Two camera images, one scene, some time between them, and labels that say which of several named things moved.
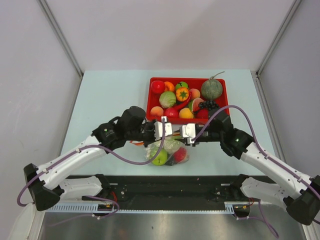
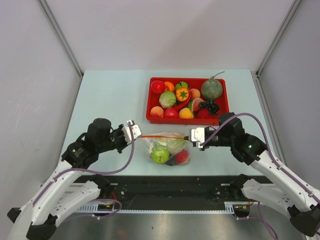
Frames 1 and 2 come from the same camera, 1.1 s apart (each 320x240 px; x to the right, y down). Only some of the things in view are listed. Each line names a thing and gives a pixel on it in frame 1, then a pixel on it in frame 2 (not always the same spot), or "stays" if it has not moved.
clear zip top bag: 174,151 stays
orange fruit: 169,86 stays
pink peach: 195,93 stays
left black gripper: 151,125 → 119,130
